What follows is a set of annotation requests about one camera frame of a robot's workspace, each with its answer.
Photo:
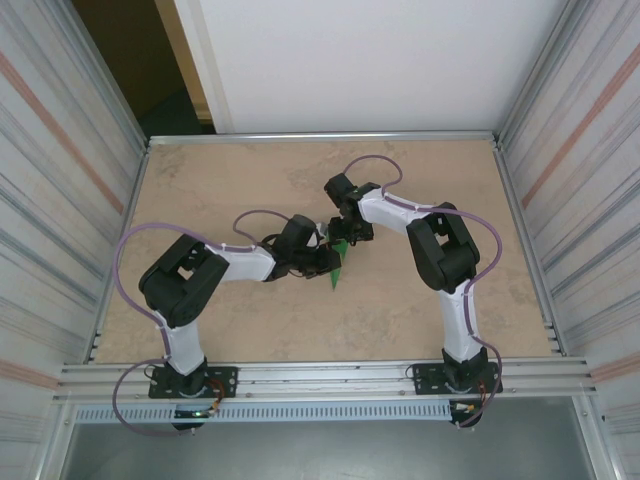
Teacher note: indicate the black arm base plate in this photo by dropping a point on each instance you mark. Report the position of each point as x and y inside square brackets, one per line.
[424, 380]
[227, 380]

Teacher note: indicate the translucent ribbed side panel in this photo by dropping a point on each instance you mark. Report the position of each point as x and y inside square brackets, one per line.
[50, 150]
[590, 150]

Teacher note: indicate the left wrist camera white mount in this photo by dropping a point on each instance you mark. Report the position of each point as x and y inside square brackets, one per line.
[315, 237]

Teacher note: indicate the small circuit board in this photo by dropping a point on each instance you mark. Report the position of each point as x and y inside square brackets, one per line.
[192, 413]

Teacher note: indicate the green square paper sheet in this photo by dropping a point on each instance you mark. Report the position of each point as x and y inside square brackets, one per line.
[336, 280]

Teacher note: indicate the white connector plug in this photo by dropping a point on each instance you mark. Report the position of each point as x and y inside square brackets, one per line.
[462, 408]

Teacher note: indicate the grey metal shelf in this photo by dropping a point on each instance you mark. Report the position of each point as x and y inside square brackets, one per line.
[325, 450]

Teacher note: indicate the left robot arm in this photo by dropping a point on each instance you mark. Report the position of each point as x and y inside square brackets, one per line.
[180, 285]

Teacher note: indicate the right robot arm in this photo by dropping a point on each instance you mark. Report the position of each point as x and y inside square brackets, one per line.
[445, 250]

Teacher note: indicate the white door frame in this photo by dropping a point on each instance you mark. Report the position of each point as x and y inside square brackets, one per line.
[210, 75]

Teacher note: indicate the wide aluminium mounting rail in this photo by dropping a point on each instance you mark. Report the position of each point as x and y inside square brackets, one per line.
[325, 380]

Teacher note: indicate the long aluminium table edge rail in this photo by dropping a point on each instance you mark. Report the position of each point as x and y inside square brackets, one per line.
[325, 136]

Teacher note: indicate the short aluminium table edge rail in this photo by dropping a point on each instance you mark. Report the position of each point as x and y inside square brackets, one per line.
[142, 165]
[505, 170]

